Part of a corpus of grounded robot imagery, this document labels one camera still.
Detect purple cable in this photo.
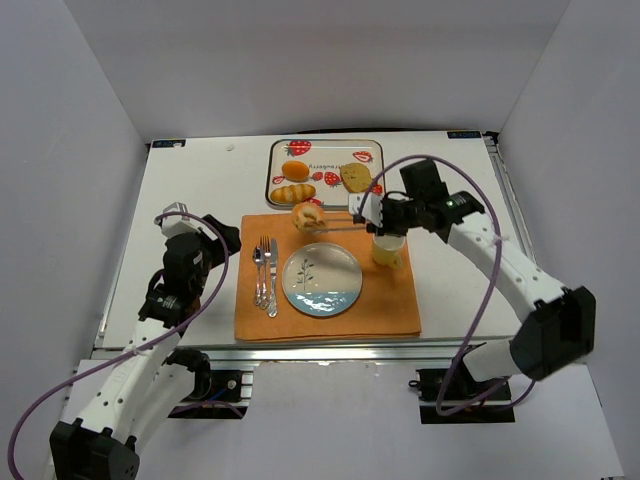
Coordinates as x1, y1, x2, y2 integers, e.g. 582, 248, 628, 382
7, 210, 230, 480
353, 154, 541, 417

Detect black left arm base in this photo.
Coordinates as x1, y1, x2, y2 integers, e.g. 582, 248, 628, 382
163, 348, 252, 420

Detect stainless steel tongs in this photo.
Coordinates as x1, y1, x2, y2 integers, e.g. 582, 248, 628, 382
302, 218, 366, 234

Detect striped long bread roll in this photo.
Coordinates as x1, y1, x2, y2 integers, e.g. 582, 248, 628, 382
269, 184, 316, 205

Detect blue label sticker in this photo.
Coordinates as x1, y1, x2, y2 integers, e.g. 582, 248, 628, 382
151, 139, 186, 149
447, 130, 483, 140

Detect orange cloth placemat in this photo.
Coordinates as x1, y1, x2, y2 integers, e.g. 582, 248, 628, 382
234, 214, 422, 342

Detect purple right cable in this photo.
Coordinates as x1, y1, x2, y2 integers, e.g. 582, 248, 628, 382
353, 154, 541, 417

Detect silver fork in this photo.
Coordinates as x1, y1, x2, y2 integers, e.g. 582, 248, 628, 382
259, 235, 271, 310

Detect aluminium frame rail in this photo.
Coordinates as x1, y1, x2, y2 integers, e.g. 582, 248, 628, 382
89, 329, 571, 371

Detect blue label sticker right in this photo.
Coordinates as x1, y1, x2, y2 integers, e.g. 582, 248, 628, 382
447, 130, 483, 140

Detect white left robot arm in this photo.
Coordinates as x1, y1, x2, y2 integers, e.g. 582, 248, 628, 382
49, 210, 241, 479

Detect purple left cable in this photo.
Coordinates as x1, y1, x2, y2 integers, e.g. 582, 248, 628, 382
7, 210, 230, 480

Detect blue label sticker left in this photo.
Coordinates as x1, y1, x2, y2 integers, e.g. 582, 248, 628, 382
151, 139, 186, 149

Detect silver table knife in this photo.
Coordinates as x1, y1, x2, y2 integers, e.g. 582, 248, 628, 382
267, 238, 278, 318

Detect sugared bagel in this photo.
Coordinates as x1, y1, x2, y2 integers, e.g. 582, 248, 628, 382
292, 202, 327, 233

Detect plate with leaf design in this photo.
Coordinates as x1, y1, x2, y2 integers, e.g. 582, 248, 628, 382
281, 242, 363, 318

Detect strawberry print serving tray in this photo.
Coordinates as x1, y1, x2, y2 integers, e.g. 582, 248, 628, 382
265, 138, 384, 210

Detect brown bread slice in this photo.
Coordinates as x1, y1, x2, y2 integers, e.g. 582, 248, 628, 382
339, 163, 373, 193

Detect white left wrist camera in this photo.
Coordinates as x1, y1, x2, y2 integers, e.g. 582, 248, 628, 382
154, 202, 198, 239

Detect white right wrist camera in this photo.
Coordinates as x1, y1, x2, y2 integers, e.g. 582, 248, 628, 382
348, 193, 382, 227

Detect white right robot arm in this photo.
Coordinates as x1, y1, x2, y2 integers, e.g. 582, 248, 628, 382
348, 155, 596, 382

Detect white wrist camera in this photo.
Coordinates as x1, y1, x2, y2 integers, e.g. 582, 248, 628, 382
154, 202, 198, 239
348, 193, 382, 227

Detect silver spoon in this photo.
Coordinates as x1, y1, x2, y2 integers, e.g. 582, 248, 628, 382
253, 246, 264, 306

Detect round orange bun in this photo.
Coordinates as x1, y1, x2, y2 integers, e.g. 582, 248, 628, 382
281, 160, 310, 182

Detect yellow mug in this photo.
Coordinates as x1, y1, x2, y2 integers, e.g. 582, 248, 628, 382
371, 235, 406, 269

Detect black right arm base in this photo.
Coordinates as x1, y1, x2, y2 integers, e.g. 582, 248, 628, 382
408, 369, 515, 425

